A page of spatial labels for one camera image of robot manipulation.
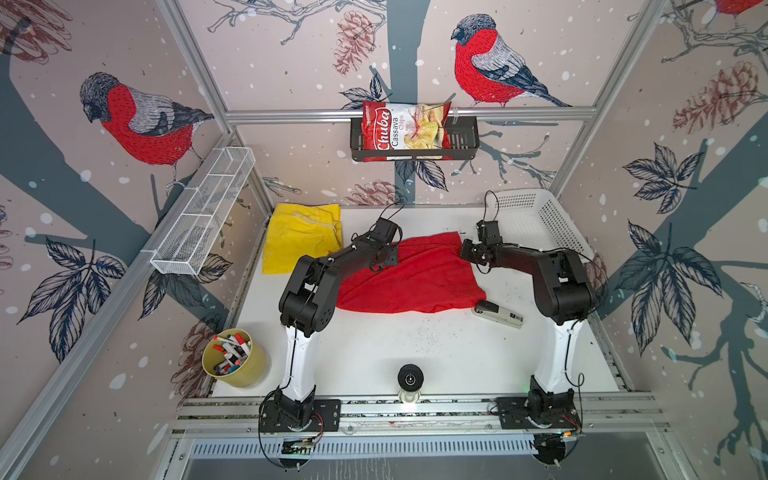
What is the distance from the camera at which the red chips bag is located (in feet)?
2.86

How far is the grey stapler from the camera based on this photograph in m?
0.89

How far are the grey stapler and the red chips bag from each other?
0.52 meters
